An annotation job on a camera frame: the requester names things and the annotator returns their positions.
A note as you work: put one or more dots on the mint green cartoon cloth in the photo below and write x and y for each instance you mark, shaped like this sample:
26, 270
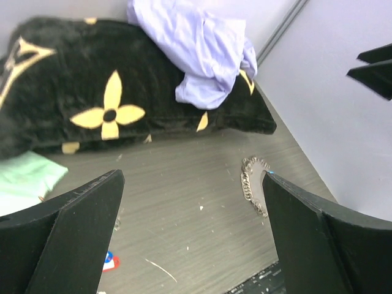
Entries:
26, 179

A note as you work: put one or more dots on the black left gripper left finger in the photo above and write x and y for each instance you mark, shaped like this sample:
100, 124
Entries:
60, 245

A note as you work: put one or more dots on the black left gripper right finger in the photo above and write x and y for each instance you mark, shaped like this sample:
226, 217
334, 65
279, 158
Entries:
324, 247

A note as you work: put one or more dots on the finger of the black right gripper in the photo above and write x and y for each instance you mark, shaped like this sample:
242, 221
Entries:
376, 76
379, 54

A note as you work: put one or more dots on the black floral pillow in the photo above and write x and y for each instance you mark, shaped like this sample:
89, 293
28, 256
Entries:
77, 85

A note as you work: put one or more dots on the red tagged key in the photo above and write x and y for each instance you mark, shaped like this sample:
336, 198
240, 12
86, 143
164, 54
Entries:
111, 262

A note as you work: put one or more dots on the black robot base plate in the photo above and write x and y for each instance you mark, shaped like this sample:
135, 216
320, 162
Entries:
268, 281

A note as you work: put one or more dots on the lavender crumpled cloth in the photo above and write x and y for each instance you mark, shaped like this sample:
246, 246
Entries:
211, 51

